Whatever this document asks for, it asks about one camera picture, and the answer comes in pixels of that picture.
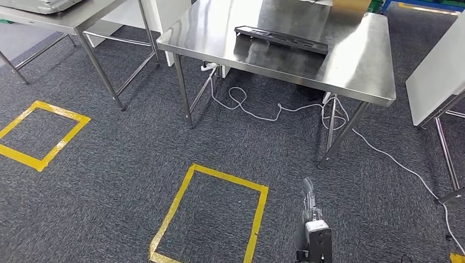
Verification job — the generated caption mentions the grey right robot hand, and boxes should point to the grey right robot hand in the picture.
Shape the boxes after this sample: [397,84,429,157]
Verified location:
[294,176,324,251]

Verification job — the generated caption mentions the black plastic plate part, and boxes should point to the black plastic plate part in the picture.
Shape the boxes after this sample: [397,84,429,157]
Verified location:
[234,25,330,56]

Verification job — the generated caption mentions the stainless steel workbench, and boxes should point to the stainless steel workbench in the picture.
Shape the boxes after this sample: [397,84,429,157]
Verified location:
[156,0,396,169]

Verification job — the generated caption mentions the white table chrome legs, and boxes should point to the white table chrome legs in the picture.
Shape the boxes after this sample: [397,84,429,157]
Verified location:
[405,14,465,204]

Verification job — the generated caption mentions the white cabinet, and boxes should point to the white cabinet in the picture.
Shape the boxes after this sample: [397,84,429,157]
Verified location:
[84,0,193,68]

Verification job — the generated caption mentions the stainless steel table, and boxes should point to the stainless steel table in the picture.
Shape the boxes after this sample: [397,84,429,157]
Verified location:
[0,0,161,111]

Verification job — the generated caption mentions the grey flat metal case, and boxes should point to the grey flat metal case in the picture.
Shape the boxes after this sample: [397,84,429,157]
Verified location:
[0,0,85,15]

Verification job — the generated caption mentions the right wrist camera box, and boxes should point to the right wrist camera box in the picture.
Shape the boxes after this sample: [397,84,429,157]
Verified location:
[304,219,333,263]

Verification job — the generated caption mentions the white power cable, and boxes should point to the white power cable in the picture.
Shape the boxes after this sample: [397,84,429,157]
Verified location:
[208,65,465,255]

